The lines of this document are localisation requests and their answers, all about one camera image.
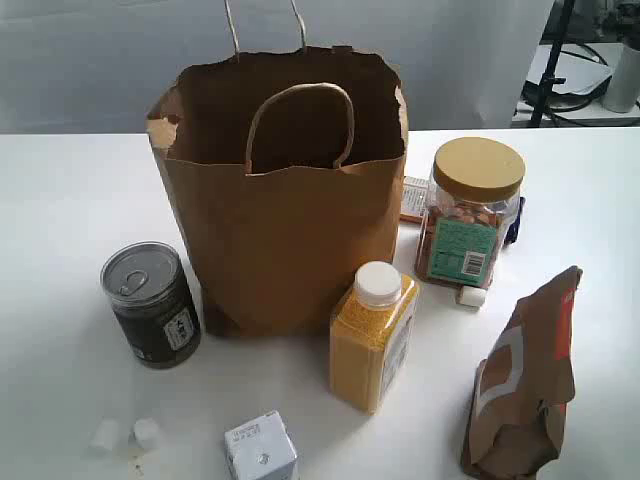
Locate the brown paper bag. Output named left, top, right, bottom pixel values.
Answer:
left=145, top=0, right=410, bottom=340

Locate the brown coffee pouch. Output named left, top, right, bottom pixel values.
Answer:
left=461, top=266, right=583, bottom=479

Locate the yellow millet plastic bottle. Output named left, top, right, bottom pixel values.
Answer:
left=329, top=261, right=420, bottom=414

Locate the flat orange snack box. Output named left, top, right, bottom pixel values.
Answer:
left=400, top=176, right=429, bottom=224

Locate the nut jar with gold lid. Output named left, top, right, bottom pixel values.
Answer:
left=414, top=137, right=526, bottom=289

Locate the marshmallow beside nut jar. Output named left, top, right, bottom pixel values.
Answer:
left=456, top=285, right=487, bottom=309

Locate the dark jar with pull-tab lid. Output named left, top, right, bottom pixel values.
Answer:
left=100, top=241, right=201, bottom=369

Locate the blue packet behind jar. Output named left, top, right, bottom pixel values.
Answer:
left=503, top=196, right=526, bottom=246

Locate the white carton box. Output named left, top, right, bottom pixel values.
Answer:
left=224, top=410, right=300, bottom=480

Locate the right white marshmallow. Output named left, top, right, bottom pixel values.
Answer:
left=132, top=418, right=161, bottom=450

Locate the white marshmallow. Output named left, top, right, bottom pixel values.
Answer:
left=89, top=418, right=121, bottom=453
left=132, top=418, right=161, bottom=450

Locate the black tripod stand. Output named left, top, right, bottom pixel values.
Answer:
left=523, top=0, right=576, bottom=128

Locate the left white marshmallow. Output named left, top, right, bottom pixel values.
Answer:
left=89, top=418, right=121, bottom=453

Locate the white backdrop cloth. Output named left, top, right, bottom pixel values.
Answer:
left=1, top=0, right=552, bottom=133

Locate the white cylinder in background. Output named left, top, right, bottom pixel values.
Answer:
left=602, top=44, right=640, bottom=113

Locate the black background cable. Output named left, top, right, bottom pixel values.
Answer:
left=519, top=42, right=640, bottom=124

